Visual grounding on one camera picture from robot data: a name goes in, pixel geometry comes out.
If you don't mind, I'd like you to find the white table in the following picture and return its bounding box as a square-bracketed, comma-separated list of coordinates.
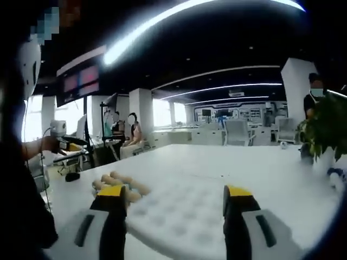
[44, 143, 342, 260]

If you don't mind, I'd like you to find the green potted plant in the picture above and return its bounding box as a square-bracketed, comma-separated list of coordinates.
[295, 90, 347, 168]

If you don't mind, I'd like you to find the green frame stand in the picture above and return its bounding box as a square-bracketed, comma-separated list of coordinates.
[99, 100, 128, 163]

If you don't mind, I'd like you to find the white mesh chair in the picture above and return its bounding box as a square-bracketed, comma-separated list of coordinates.
[223, 119, 255, 147]
[275, 118, 296, 143]

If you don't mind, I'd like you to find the dark desk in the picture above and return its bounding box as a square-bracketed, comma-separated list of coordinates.
[53, 150, 90, 174]

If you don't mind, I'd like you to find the hanging display screen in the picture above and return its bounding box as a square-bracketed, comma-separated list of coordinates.
[56, 62, 101, 108]

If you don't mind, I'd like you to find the person's left hand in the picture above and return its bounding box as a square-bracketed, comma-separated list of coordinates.
[40, 135, 66, 155]

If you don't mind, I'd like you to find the blue and white object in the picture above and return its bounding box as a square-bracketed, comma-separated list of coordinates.
[326, 166, 347, 190]

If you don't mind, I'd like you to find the white dimpled tray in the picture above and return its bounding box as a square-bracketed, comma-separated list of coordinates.
[126, 186, 227, 246]

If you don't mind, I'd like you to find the straight ceiling light strip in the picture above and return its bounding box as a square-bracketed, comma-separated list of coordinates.
[102, 0, 307, 66]

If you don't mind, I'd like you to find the operator in black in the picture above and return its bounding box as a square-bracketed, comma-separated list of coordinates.
[0, 78, 59, 250]

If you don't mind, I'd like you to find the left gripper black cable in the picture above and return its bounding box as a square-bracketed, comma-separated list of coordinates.
[40, 127, 54, 215]

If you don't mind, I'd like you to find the curved ceiling light strip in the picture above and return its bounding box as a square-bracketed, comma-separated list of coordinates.
[159, 82, 283, 100]

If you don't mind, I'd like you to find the blue egg tray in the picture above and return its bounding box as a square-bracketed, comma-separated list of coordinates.
[92, 177, 151, 204]

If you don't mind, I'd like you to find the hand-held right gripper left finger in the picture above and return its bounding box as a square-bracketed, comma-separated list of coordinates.
[46, 185, 127, 260]

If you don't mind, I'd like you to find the white worn device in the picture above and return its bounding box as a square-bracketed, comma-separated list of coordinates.
[17, 39, 41, 101]

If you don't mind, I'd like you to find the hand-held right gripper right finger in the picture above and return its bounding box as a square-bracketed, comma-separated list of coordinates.
[222, 185, 312, 260]

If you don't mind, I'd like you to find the group of brown eggs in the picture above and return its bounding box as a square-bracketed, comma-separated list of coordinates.
[92, 170, 151, 203]

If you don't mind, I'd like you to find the black tripod stand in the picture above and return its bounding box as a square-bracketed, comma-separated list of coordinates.
[82, 113, 97, 168]

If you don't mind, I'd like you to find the white square pillar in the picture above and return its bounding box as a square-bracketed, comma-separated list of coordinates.
[129, 88, 154, 141]
[280, 57, 317, 128]

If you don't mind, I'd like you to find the long white counter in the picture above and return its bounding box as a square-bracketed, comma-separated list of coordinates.
[151, 127, 226, 148]

